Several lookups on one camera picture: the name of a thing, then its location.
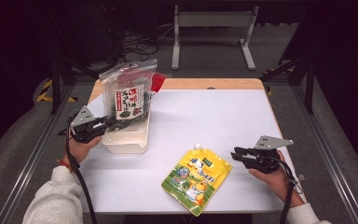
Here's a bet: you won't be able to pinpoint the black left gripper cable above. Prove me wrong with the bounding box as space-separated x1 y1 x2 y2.
65 116 99 224

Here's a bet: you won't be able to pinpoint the yellow spout pouch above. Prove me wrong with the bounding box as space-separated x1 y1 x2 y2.
160 143 234 217

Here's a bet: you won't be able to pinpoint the person's right hand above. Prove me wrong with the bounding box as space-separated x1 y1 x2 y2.
248 149 295 202

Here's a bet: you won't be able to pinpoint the red wrist string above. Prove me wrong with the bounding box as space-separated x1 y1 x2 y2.
56 158 76 173

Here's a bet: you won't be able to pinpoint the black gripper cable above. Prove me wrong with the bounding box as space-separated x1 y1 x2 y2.
273 156 296 224
65 116 99 224

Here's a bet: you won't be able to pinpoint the black floor cables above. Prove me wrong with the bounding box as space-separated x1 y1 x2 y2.
117 29 160 63

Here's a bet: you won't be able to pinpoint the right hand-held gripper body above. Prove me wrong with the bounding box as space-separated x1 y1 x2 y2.
241 134 295 175

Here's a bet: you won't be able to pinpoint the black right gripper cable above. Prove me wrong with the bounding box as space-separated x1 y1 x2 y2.
273 156 296 224

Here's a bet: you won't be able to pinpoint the clear plastic container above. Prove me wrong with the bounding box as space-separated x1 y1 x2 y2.
101 108 152 155

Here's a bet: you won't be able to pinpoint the aluminium floor rail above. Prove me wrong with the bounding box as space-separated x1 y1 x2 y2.
0 83 76 224
291 83 358 224

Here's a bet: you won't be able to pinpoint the person's left hand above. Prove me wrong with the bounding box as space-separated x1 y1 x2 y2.
69 135 103 166

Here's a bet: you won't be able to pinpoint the black metal stand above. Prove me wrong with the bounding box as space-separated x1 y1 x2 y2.
260 12 317 115
47 8 101 115

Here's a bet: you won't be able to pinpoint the white metal stand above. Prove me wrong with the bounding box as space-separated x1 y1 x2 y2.
171 5 260 71

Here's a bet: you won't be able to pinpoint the clear dried seaweed bag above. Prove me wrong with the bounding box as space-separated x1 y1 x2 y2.
98 58 158 126

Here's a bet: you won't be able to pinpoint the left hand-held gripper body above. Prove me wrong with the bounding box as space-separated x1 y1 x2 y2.
69 105 108 145

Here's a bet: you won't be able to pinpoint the white table mat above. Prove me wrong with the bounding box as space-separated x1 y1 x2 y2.
77 89 302 215

